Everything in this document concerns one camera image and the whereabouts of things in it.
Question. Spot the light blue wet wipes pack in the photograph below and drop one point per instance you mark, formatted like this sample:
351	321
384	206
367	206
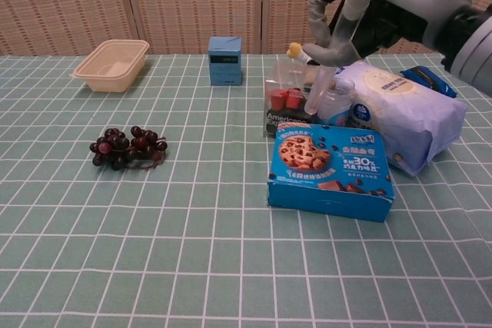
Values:
403	113

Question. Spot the green checked tablecloth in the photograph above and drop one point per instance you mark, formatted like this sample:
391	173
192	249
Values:
192	236

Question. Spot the blue chocolate cookie box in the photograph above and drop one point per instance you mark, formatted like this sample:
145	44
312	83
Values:
326	174

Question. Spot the woven bamboo folding screen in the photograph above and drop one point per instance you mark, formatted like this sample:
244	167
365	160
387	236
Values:
192	1

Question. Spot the clear plastic jar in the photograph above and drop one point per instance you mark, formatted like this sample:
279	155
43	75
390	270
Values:
340	103

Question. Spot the small blue carton box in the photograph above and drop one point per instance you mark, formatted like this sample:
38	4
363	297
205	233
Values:
225	63

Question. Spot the clear box red coffee capsules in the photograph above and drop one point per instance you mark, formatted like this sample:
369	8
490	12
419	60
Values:
284	113

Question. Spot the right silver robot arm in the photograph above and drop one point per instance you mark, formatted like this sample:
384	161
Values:
473	55

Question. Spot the beige plastic food container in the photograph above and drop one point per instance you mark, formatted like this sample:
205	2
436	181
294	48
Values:
115	68

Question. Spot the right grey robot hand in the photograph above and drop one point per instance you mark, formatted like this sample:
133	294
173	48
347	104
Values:
407	1

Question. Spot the dark red grape bunch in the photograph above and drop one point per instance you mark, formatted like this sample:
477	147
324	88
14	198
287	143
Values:
127	147

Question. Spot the dark blue snack packet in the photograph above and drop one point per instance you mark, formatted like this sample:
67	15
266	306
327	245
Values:
428	80

